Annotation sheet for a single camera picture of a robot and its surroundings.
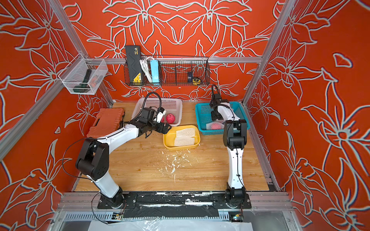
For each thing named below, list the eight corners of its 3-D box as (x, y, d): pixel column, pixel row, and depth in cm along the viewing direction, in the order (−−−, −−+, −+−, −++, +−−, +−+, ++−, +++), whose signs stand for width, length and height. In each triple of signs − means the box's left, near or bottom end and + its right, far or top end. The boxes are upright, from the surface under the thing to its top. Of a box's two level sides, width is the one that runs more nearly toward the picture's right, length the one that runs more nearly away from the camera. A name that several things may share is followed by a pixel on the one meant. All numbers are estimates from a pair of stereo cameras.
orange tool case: (91, 140, 100) (85, 135, 95) (103, 113, 116) (99, 108, 111) (116, 140, 100) (112, 135, 95) (126, 113, 116) (123, 107, 111)
